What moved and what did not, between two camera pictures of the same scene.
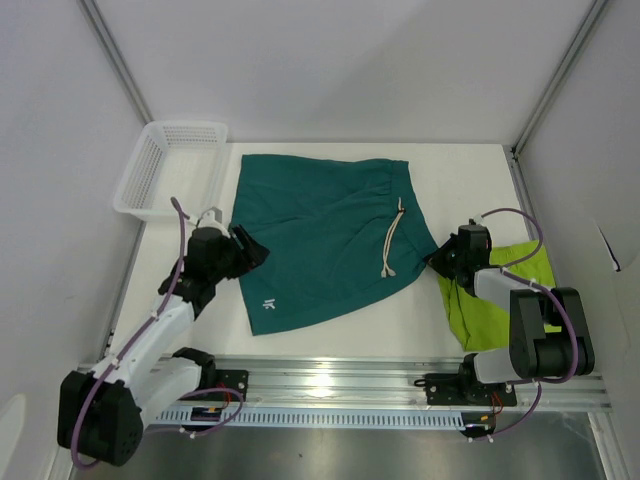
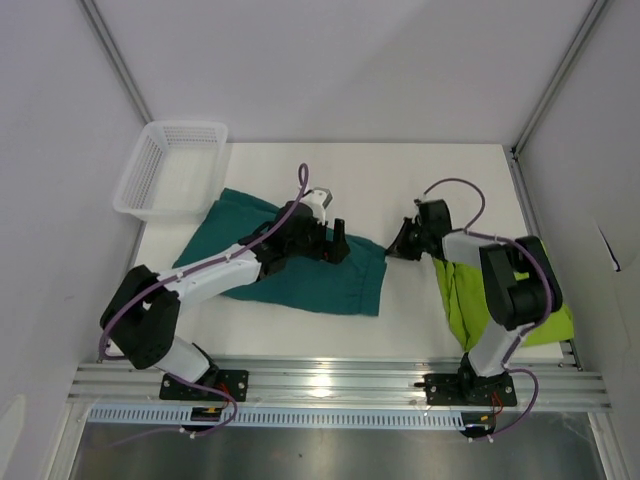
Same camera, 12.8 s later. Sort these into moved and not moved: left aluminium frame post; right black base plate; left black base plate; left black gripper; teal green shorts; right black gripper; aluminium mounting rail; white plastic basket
Moved: left black gripper; right black gripper; teal green shorts
Not moved: left black base plate; left aluminium frame post; white plastic basket; right black base plate; aluminium mounting rail
